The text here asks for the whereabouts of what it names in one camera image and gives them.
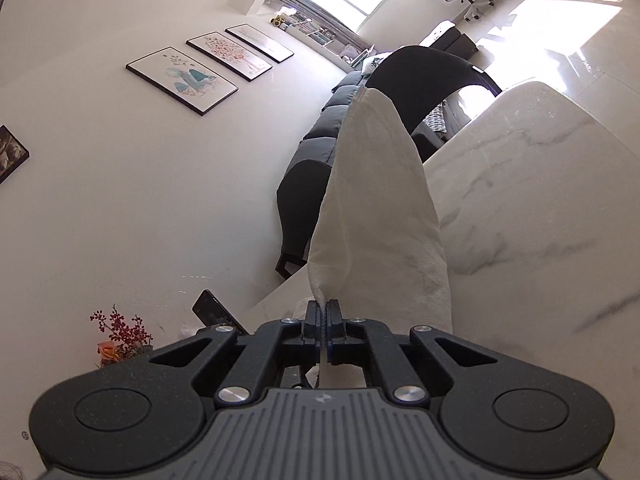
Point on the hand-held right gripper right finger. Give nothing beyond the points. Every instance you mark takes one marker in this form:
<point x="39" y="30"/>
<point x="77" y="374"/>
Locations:
<point x="334" y="340"/>

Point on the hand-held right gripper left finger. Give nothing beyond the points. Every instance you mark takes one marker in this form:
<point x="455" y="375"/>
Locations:
<point x="315" y="337"/>

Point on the white shopping bag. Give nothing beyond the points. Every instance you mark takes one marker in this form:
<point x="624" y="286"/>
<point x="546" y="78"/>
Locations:
<point x="375" y="210"/>

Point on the black smartphone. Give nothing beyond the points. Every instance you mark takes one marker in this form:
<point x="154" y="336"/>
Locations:
<point x="212" y="310"/>

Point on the black dining chair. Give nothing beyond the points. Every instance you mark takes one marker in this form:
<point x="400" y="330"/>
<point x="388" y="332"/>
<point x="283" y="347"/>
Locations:
<point x="425" y="75"/>
<point x="300" y="200"/>

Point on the flower bouquet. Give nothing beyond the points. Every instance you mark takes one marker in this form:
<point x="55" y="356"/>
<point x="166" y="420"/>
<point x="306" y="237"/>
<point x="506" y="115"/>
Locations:
<point x="120" y="332"/>

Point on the grey sofa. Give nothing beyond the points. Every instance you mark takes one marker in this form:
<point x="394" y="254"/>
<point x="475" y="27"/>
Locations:
<point x="322" y="127"/>

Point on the white shelving rack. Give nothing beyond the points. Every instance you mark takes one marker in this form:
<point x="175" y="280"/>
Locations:
<point x="320" y="35"/>

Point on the grey curtain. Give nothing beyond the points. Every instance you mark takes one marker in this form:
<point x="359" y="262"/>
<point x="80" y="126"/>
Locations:
<point x="300" y="7"/>

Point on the dark framed picture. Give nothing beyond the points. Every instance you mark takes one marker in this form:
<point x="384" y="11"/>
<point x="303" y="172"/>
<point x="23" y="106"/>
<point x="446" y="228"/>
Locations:
<point x="10" y="152"/>

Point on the framed wall picture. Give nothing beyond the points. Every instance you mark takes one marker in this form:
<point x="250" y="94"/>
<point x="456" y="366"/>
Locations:
<point x="180" y="80"/>
<point x="260" y="42"/>
<point x="230" y="55"/>

